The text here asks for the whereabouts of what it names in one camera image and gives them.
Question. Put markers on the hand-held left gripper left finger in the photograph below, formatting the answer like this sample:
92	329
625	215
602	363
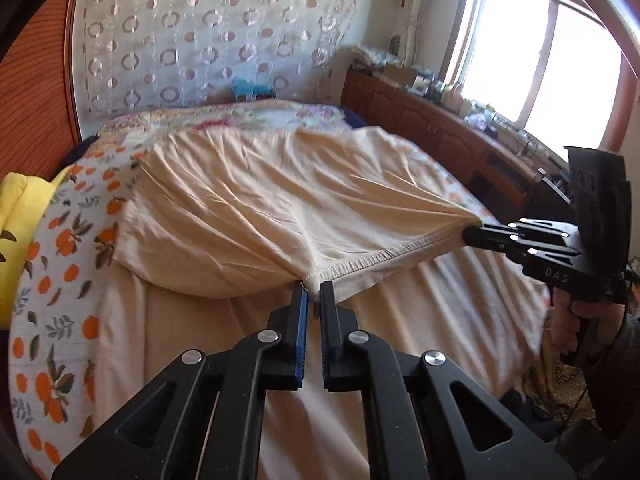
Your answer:
302	325

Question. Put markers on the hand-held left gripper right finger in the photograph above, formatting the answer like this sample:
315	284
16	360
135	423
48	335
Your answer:
325	325

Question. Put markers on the cardboard box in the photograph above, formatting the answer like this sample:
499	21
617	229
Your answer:
399	75

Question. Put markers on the pile of folded cloths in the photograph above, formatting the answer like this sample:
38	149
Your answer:
375	56

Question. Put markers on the floral quilt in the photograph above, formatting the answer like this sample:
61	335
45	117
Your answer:
225	117

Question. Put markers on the yellow plush toy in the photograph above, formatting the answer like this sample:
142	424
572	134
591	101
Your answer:
20	220

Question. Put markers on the circle pattern sheer curtain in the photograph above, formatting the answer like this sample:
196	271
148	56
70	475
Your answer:
200	35

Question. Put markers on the tissue pack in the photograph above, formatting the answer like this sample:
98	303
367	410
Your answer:
476	117

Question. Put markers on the person's right hand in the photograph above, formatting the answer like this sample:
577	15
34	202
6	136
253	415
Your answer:
564	322

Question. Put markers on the blue cloth bundle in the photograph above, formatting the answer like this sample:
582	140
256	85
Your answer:
252	89

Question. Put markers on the cream printed T-shirt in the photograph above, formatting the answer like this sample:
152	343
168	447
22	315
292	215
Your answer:
240	200

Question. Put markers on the pale window curtain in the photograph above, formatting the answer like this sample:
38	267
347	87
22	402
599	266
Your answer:
412	10

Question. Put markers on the wooden louvred wardrobe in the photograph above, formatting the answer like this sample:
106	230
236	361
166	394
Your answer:
40	85

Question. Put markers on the dark blue bed cover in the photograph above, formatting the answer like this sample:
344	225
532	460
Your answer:
354	119

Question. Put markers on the orange fruit print bed sheet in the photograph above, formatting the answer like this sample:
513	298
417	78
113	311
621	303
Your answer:
55	270

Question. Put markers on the wooden framed window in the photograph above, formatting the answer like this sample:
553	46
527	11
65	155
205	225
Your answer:
530	50

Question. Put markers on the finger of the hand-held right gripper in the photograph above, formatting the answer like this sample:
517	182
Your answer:
545	252
530	230

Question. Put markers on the white plastic bottle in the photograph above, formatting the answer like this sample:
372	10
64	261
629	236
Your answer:
454	96

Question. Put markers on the yellow patterned cloth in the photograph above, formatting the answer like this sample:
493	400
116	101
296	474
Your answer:
555	385

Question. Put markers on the long wooden cabinet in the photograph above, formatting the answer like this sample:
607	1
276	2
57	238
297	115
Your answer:
425	125

